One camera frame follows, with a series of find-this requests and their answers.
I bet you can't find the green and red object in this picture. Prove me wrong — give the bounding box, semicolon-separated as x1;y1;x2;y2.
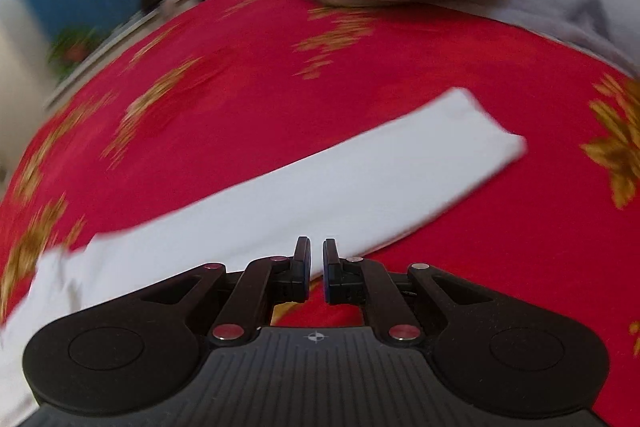
47;25;108;78

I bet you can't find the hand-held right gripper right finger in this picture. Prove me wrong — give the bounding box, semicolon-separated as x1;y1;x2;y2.
323;237;506;348

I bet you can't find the grey cloth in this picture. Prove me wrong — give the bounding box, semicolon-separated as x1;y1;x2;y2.
480;0;640;80

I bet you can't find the white garment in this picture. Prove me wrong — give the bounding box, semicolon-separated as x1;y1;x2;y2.
0;88;528;427

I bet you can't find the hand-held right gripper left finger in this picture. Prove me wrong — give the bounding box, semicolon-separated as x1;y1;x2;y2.
134;236;313;348

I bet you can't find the red gold-patterned blanket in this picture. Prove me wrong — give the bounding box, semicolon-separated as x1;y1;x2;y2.
0;0;640;398

